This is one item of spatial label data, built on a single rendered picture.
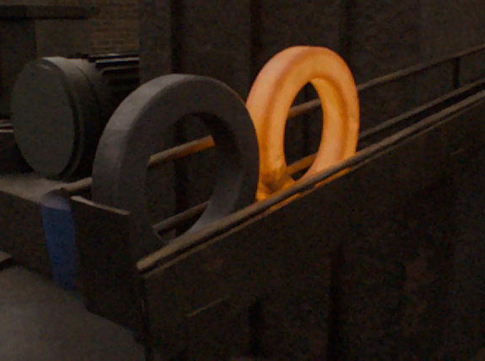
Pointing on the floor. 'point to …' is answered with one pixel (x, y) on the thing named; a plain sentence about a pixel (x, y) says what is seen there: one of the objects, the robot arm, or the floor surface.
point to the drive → (52, 146)
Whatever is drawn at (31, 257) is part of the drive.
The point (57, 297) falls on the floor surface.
